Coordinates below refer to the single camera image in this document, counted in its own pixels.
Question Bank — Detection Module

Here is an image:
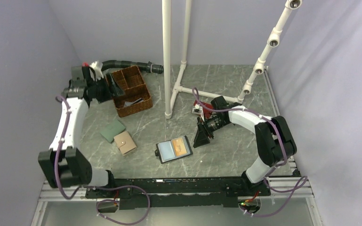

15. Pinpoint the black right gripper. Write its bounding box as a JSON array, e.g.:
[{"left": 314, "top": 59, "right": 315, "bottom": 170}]
[{"left": 193, "top": 116, "right": 229, "bottom": 148}]

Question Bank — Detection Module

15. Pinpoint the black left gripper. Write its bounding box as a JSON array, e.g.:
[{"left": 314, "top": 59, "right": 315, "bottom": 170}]
[{"left": 88, "top": 73, "right": 125, "bottom": 104}]

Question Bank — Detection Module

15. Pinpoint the white card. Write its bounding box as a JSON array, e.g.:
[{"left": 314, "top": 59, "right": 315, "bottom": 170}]
[{"left": 123, "top": 101, "right": 136, "bottom": 108}]

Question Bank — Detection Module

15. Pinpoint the gold VIP card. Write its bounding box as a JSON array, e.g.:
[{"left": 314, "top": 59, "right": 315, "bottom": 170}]
[{"left": 172, "top": 137, "right": 189, "bottom": 157}]

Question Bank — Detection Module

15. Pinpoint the black leather card holder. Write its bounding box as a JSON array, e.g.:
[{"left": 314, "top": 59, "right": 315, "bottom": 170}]
[{"left": 155, "top": 136, "right": 193, "bottom": 164}]

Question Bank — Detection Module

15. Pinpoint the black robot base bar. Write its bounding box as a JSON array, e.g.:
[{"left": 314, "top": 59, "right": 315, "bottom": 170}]
[{"left": 85, "top": 176, "right": 271, "bottom": 210}]

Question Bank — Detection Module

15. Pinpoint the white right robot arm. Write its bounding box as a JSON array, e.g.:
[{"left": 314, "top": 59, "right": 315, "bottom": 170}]
[{"left": 193, "top": 96, "right": 297, "bottom": 195}]

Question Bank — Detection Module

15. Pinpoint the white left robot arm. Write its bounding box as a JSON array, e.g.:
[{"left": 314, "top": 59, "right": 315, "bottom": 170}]
[{"left": 38, "top": 61, "right": 125, "bottom": 198}]

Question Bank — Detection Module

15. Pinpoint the red leather card holder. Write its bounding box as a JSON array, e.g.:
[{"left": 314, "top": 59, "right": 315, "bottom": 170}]
[{"left": 193, "top": 100, "right": 213, "bottom": 119}]

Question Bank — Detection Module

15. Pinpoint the beige snap card holder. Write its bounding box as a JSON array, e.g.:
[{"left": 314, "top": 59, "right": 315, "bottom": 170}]
[{"left": 114, "top": 131, "right": 137, "bottom": 156}]

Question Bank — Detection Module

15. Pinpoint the brown wicker basket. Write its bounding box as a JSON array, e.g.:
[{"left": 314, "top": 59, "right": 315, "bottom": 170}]
[{"left": 110, "top": 66, "right": 153, "bottom": 117}]

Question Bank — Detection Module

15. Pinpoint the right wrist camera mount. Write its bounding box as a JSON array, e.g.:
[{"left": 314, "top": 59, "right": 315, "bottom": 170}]
[{"left": 191, "top": 104, "right": 202, "bottom": 115}]

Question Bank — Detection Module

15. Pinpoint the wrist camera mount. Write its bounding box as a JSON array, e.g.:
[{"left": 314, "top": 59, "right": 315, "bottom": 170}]
[
  {"left": 191, "top": 104, "right": 202, "bottom": 115},
  {"left": 82, "top": 61, "right": 104, "bottom": 81}
]

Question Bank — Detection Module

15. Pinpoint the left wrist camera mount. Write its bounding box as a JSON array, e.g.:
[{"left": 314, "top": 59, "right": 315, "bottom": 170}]
[{"left": 82, "top": 61, "right": 104, "bottom": 81}]

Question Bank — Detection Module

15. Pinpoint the black corrugated hose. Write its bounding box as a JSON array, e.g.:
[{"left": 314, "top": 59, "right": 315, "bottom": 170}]
[{"left": 101, "top": 60, "right": 165, "bottom": 75}]

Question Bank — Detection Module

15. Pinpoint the white PVC pipe frame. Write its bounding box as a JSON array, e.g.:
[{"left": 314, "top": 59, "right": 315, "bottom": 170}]
[{"left": 162, "top": 0, "right": 303, "bottom": 119}]

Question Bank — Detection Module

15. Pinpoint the aluminium table edge rail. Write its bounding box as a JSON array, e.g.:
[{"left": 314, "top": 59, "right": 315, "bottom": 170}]
[{"left": 263, "top": 69, "right": 297, "bottom": 159}]

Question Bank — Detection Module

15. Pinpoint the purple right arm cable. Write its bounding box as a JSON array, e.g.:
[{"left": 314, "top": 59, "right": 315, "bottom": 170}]
[{"left": 192, "top": 87, "right": 308, "bottom": 218}]

